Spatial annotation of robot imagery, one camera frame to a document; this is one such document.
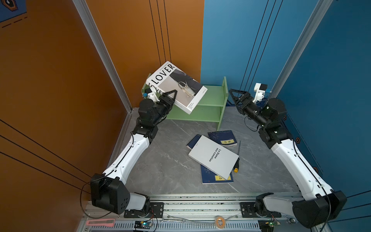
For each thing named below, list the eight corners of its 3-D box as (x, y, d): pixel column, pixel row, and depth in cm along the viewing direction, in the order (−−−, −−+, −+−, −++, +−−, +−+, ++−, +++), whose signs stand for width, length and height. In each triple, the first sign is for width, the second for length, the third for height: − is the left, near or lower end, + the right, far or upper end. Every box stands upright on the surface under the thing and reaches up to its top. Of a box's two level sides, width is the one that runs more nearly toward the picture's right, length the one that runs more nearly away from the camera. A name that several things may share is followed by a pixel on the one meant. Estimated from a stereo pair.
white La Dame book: (188, 156, 94) (188, 153, 90) (201, 138, 103) (201, 135, 99) (226, 180, 84) (228, 178, 80) (237, 158, 93) (239, 155, 89)
